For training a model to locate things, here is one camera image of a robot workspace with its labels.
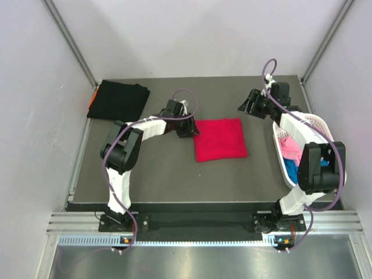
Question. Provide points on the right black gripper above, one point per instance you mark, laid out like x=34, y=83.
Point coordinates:
x=247, y=106

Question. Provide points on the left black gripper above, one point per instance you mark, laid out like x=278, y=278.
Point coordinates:
x=190, y=129

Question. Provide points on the red t shirt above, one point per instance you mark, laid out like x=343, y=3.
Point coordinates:
x=219, y=139

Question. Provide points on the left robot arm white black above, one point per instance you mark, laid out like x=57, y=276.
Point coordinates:
x=121, y=149

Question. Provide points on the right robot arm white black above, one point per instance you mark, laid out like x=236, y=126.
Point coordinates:
x=321, y=168

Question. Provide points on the pink t shirt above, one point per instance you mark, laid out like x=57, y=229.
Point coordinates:
x=290, y=149

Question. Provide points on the white plastic basket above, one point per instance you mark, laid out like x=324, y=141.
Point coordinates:
x=279, y=133

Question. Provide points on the folded black t shirt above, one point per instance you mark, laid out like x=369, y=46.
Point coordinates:
x=117, y=101

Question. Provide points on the blue t shirt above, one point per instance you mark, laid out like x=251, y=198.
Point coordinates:
x=292, y=170

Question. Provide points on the folded orange t shirt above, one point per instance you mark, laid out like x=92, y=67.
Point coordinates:
x=92, y=99

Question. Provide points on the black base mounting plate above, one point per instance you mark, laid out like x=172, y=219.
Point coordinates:
x=205, y=221

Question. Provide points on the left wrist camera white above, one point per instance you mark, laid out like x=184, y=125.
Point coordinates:
x=184, y=109

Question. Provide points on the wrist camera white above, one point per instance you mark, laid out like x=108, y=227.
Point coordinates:
x=184, y=109
x=268, y=81

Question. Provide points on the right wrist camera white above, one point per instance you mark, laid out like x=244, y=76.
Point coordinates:
x=268, y=81

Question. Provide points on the slotted cable duct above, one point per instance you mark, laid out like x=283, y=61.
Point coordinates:
x=124, y=241

